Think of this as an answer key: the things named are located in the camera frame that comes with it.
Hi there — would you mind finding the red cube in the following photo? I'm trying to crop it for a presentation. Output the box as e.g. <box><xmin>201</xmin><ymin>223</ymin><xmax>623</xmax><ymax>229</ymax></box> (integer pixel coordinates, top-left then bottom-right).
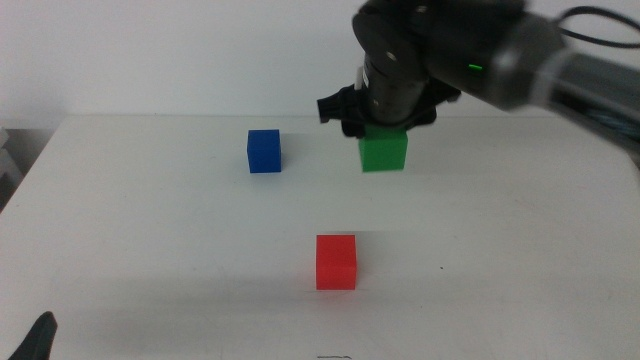
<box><xmin>315</xmin><ymin>234</ymin><xmax>358</xmax><ymax>292</ymax></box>

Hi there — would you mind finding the blue cube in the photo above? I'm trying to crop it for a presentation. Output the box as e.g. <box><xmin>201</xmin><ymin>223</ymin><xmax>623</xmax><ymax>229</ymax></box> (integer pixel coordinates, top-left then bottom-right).
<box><xmin>246</xmin><ymin>129</ymin><xmax>283</xmax><ymax>175</ymax></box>

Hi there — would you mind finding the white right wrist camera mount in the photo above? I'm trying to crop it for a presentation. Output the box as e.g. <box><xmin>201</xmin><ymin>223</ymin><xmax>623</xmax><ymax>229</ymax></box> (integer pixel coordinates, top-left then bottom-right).
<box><xmin>353</xmin><ymin>64</ymin><xmax>370</xmax><ymax>93</ymax></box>

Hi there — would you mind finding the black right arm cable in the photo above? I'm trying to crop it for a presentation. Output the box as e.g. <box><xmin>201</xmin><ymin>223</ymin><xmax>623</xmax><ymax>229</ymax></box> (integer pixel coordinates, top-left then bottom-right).
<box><xmin>556</xmin><ymin>5</ymin><xmax>640</xmax><ymax>51</ymax></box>

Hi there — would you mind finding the green cube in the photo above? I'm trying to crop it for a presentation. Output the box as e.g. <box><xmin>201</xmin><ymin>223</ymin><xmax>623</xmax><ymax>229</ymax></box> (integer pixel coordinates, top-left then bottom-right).
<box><xmin>357</xmin><ymin>124</ymin><xmax>409</xmax><ymax>174</ymax></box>

